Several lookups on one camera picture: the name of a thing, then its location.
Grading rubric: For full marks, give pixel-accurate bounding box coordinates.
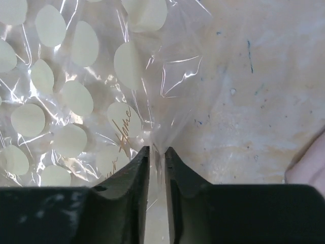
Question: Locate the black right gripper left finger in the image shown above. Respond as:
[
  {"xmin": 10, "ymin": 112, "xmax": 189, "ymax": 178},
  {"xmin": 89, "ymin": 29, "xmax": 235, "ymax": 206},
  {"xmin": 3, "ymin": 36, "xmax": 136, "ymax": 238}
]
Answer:
[{"xmin": 91, "ymin": 146, "xmax": 150, "ymax": 243}]

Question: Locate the clear dotted zip bag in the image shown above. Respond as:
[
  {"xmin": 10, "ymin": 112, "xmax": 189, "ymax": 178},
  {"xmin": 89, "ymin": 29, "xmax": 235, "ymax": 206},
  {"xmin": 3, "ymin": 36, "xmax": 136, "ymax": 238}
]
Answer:
[{"xmin": 1, "ymin": 1, "xmax": 212, "ymax": 202}]

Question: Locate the pink cloth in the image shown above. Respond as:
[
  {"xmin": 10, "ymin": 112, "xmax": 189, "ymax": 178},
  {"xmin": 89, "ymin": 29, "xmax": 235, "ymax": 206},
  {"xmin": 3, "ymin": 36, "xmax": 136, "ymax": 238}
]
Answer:
[{"xmin": 285, "ymin": 133, "xmax": 324, "ymax": 185}]

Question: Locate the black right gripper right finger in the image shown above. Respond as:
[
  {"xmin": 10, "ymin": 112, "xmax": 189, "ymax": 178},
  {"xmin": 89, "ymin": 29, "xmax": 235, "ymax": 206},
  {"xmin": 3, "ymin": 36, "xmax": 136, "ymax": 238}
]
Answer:
[{"xmin": 165, "ymin": 147, "xmax": 211, "ymax": 243}]

